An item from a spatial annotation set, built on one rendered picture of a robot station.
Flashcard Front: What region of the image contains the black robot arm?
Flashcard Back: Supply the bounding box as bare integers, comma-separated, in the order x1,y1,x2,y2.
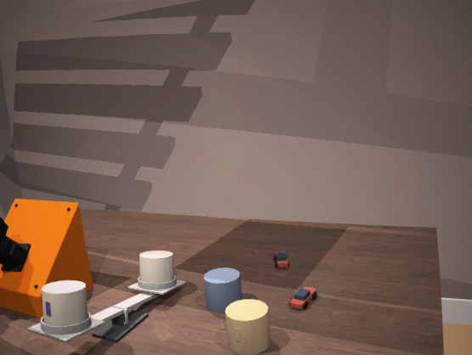
0,218,31,272

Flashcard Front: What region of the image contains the grey balance beam with pans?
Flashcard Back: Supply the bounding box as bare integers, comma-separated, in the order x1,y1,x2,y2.
27,275,186,343

